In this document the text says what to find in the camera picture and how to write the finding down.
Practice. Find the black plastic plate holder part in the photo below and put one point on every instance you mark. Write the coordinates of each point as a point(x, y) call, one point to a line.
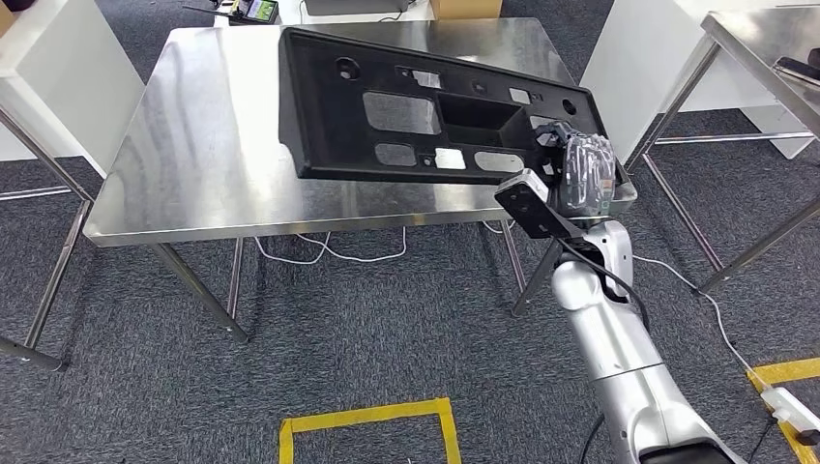
point(320, 128)

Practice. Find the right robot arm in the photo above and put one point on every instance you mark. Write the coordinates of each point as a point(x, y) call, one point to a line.
point(615, 346)

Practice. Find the stainless steel workbench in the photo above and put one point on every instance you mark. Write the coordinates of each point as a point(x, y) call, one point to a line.
point(211, 141)

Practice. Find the brown cardboard box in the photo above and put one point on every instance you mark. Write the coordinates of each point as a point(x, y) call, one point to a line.
point(464, 8)

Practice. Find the grey laptop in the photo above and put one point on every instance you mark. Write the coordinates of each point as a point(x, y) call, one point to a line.
point(352, 6)

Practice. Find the handheld device with screen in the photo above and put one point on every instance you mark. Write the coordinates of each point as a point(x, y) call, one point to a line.
point(259, 9)

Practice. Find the white partition panel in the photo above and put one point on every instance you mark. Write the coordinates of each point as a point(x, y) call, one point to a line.
point(640, 51)
point(64, 64)

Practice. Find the stainless steel table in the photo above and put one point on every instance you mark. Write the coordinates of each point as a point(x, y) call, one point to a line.
point(756, 45)

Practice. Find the white power strip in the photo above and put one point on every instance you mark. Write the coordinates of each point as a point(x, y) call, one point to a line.
point(788, 406)

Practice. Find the black flat object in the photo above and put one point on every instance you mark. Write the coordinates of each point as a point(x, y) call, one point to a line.
point(801, 69)

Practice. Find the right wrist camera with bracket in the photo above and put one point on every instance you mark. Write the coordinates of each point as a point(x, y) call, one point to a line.
point(532, 205)

